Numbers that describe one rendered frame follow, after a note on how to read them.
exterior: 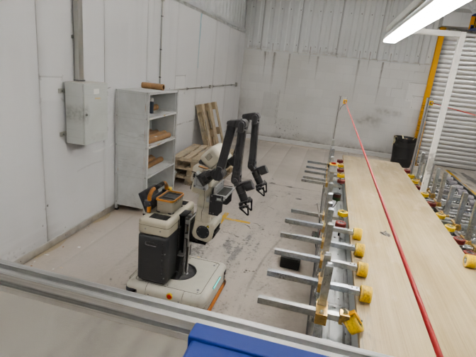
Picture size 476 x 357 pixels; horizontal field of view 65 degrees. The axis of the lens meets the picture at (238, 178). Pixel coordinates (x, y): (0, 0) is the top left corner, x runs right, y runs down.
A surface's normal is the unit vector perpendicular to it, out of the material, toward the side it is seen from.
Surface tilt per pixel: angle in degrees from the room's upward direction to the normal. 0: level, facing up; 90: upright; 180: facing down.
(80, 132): 90
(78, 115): 90
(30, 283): 90
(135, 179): 90
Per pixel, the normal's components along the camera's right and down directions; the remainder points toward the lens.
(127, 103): -0.25, 0.25
